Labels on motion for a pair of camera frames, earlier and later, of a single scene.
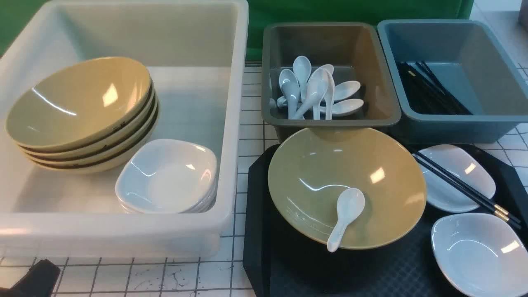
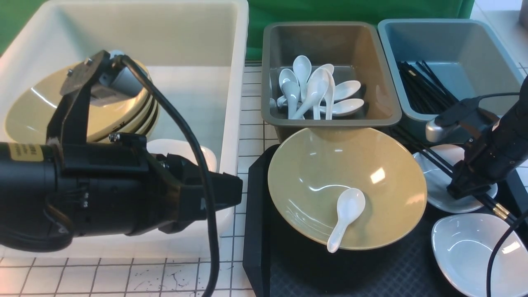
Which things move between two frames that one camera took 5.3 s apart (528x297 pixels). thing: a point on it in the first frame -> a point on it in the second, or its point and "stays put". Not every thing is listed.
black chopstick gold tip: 477,193 -> 451,168
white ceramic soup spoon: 350,204 stays put
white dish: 482,255 stays put
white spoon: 292,91 -> 317,83
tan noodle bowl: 308,171 stays put
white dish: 444,196 stays put
